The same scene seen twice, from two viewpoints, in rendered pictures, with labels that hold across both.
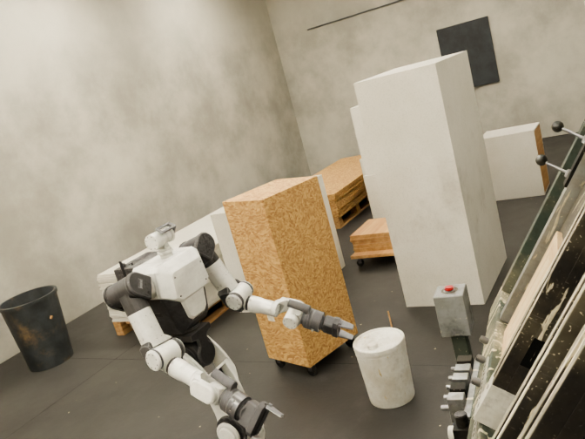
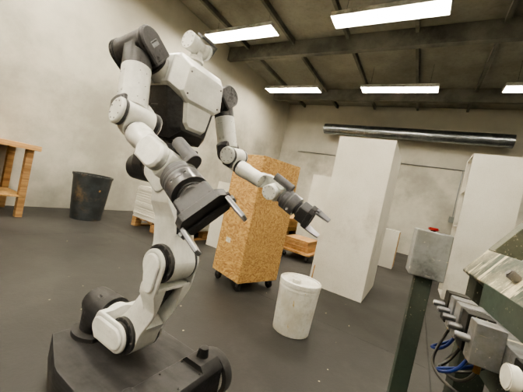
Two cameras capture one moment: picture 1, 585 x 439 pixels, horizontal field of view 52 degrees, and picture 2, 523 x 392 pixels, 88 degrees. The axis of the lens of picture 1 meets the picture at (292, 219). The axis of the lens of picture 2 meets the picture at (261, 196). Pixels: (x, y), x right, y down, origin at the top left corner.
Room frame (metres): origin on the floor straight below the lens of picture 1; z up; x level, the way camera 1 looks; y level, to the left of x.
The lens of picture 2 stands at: (1.25, 0.20, 0.95)
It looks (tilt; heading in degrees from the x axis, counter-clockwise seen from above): 1 degrees down; 358
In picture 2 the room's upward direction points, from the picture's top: 12 degrees clockwise
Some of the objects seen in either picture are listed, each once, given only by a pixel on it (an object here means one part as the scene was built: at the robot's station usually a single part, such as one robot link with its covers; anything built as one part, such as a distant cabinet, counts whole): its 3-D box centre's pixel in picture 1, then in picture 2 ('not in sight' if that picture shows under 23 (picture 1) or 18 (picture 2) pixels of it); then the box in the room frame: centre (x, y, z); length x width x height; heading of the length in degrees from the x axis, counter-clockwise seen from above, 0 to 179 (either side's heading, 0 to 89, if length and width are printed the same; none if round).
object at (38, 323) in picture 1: (39, 329); (89, 196); (5.34, 2.51, 0.33); 0.52 x 0.52 x 0.65
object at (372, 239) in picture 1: (384, 240); (301, 247); (5.71, -0.81, 0.15); 0.61 x 0.51 x 0.31; 147
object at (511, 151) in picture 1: (514, 162); (380, 245); (6.60, -2.57, 0.36); 0.58 x 0.45 x 0.72; 57
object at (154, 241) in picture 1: (160, 240); (196, 49); (2.34, 0.53, 1.44); 0.10 x 0.07 x 0.09; 147
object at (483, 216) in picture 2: not in sight; (479, 231); (4.97, -3.08, 1.03); 0.60 x 0.58 x 2.05; 147
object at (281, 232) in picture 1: (293, 275); (255, 222); (3.95, 0.09, 0.63); 0.50 x 0.42 x 1.25; 130
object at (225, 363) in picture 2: not in sight; (211, 371); (2.46, 0.21, 0.10); 0.20 x 0.05 x 0.20; 57
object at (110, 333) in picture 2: not in sight; (129, 325); (2.39, 0.58, 0.28); 0.21 x 0.20 x 0.13; 57
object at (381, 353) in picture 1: (383, 359); (297, 297); (3.21, -0.30, 0.24); 0.32 x 0.30 x 0.47; 147
